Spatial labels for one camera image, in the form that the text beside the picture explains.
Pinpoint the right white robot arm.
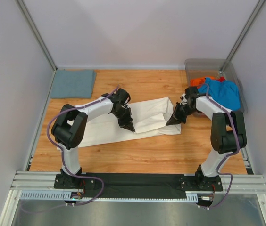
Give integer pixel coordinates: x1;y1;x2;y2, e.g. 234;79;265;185
166;86;247;190

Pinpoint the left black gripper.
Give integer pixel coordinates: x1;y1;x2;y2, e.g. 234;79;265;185
112;107;135;133

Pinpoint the clear plastic bin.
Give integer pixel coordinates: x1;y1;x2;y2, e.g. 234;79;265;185
184;58;249;115

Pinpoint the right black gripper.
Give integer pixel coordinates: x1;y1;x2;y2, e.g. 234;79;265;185
166;103;198;127

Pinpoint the aluminium frame rail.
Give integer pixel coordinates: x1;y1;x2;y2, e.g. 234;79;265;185
11;171;266;194

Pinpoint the orange t shirt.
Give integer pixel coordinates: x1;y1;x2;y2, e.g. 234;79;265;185
190;77;215;86

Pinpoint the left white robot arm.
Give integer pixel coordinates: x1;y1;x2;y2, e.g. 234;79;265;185
47;88;135;189

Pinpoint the corner aluminium post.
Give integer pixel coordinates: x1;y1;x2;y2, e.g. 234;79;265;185
220;0;266;71
15;0;57;71

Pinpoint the folded grey-blue t shirt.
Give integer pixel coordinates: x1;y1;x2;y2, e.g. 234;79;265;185
50;70;97;99

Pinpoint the blue t shirt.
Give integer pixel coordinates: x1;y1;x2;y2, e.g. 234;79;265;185
197;77;241;111

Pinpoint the slotted cable duct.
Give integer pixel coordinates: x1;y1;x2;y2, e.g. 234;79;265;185
19;190;198;203

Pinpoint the red t shirt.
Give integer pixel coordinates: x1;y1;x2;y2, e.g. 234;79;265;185
197;77;226;106

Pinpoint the right corner aluminium post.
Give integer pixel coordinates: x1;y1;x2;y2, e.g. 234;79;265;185
220;0;266;71

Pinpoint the white t shirt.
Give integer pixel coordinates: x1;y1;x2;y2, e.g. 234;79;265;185
79;97;181;147

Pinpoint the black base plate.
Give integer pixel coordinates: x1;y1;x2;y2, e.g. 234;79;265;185
54;172;223;199

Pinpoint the left corner aluminium post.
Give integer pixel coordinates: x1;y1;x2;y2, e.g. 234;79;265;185
15;0;57;71

